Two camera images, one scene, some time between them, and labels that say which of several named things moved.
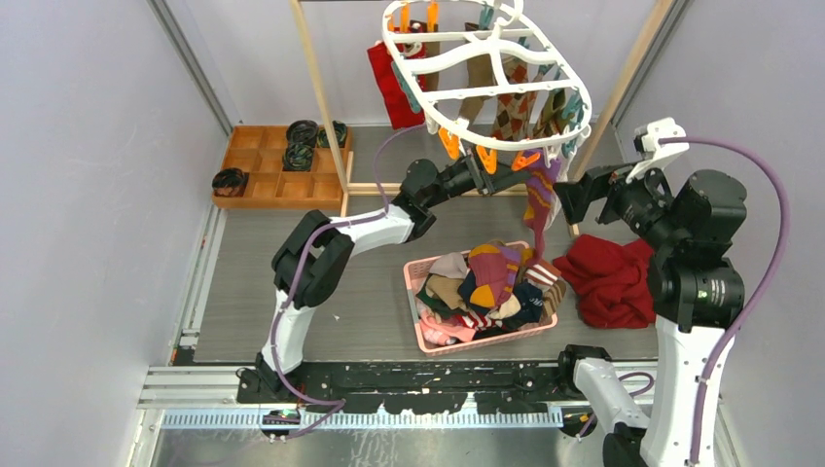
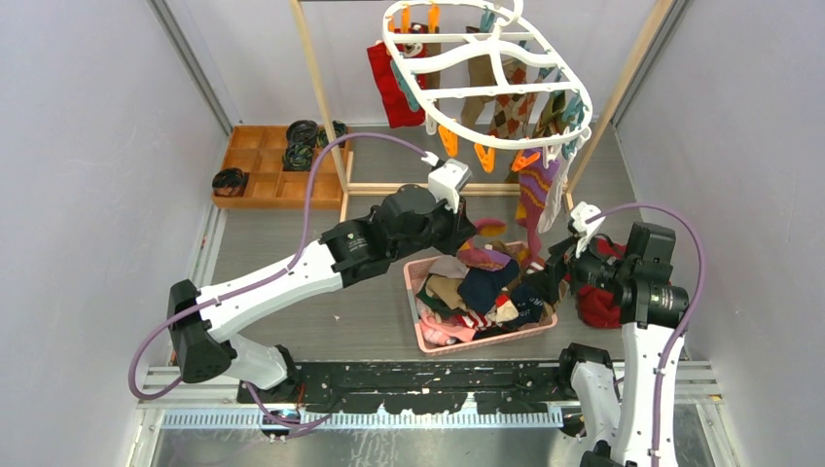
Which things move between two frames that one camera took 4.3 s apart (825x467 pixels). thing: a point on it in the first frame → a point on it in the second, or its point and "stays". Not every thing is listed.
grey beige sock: [450, 265] stays
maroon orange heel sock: [494, 271] → [486, 259]
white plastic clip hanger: [488, 84] stays
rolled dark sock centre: [298, 157] stays
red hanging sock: [401, 102] stays
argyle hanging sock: [514, 110] stays
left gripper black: [484, 181] → [460, 229]
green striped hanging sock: [553, 115] stays
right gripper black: [576, 196] → [546, 283]
